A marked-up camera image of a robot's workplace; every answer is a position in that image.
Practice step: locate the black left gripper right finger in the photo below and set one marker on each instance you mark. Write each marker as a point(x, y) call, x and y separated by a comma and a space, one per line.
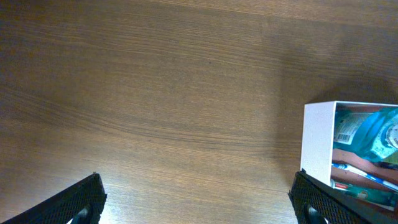
point(316, 202)

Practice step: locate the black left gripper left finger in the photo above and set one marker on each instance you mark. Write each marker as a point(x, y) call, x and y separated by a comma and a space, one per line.
point(83, 202)

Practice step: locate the blue white toothbrush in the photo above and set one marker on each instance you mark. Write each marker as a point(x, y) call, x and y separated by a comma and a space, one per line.
point(362, 173)

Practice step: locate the teal mouthwash bottle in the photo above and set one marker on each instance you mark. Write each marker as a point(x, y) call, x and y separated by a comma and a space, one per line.
point(371, 136)

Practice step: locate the white cardboard box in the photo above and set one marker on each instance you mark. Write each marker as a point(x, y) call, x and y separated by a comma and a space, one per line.
point(318, 152)

